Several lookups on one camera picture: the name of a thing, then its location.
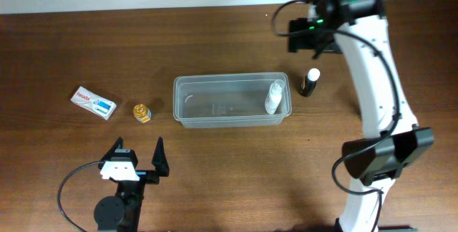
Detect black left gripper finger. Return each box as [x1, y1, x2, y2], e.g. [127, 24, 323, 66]
[100, 137, 123, 162]
[152, 137, 170, 177]

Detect white Panadol box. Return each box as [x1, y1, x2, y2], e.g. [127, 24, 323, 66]
[70, 87, 117, 120]

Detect black bottle white cap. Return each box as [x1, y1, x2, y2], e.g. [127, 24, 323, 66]
[300, 68, 321, 97]

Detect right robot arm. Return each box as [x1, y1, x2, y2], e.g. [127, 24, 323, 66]
[287, 0, 434, 231]

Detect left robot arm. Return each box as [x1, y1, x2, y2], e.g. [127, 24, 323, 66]
[94, 137, 170, 232]

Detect clear plastic container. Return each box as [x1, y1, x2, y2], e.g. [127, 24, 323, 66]
[173, 72, 292, 128]

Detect small gold-lid balm jar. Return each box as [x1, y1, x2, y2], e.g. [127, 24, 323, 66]
[133, 104, 152, 123]

